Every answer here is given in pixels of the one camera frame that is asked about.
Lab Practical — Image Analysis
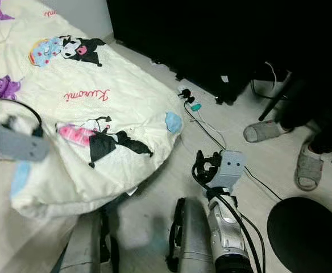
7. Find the grey robot right leg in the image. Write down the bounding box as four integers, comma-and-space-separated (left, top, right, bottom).
166, 197, 218, 273

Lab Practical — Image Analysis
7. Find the person's black trouser leg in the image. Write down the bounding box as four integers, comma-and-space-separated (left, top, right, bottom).
274, 74, 332, 166

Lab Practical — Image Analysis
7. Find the person's foot in grey slipper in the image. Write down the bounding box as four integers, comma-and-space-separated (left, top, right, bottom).
295, 142, 326, 191

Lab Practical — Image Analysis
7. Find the black cabinet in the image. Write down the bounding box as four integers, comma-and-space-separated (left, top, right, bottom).
106, 0, 332, 106

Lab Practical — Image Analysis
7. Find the cream cartoon print blanket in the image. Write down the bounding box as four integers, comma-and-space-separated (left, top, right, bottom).
0, 0, 184, 220

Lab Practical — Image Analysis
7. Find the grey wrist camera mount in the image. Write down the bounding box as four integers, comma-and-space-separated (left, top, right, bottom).
0, 128, 50, 162
211, 151, 246, 189

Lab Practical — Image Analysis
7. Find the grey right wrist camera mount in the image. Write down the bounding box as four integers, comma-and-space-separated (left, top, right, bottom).
211, 151, 246, 189

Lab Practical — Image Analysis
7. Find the black round stool seat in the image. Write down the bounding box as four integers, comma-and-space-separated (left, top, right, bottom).
267, 196, 332, 273

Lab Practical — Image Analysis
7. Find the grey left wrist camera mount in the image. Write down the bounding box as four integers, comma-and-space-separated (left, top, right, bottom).
0, 128, 50, 162

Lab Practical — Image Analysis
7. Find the black chair leg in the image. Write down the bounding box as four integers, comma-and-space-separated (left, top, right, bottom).
259, 77, 292, 121

